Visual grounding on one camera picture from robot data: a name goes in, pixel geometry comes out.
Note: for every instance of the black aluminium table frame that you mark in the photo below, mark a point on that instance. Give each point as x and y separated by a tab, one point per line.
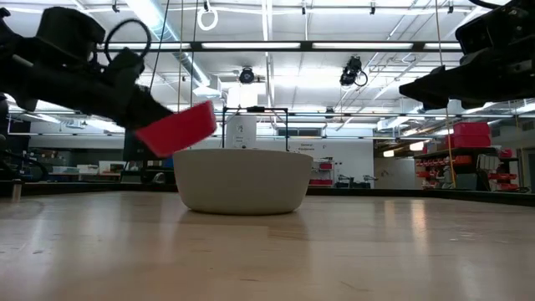
418	193

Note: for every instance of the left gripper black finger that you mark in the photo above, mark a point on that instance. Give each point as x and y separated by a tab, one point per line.
144	108

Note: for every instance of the black overhead camera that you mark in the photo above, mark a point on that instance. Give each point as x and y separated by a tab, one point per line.
246	75

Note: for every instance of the white pillar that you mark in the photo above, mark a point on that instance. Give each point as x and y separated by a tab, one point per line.
241	134

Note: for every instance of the red plastic bowl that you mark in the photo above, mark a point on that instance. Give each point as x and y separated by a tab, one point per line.
179	129

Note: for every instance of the storage shelf rack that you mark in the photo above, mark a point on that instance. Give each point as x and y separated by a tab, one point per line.
464	167

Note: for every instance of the black metal stand frame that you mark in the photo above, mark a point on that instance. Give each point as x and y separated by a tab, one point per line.
255	109

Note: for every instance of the dark monitor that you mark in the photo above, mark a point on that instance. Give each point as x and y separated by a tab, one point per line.
136	148

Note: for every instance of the small grey post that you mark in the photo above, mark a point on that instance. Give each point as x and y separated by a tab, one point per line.
16	191

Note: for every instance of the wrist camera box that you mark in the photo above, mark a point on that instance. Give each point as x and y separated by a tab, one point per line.
497	27
69	31

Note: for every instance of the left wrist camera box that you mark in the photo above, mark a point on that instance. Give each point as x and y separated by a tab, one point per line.
69	31

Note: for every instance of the grey plastic bowl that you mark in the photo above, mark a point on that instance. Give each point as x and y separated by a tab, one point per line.
242	182

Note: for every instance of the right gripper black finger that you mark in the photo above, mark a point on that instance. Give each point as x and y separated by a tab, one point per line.
430	90

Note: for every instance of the silver ventilation duct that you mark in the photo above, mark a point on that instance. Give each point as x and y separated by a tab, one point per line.
150	18

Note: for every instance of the red storage bins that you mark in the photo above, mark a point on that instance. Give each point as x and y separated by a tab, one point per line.
472	134

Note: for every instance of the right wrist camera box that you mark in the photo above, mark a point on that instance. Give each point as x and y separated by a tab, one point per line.
497	27

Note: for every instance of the black overhead light beam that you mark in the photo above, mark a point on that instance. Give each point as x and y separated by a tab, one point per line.
305	46

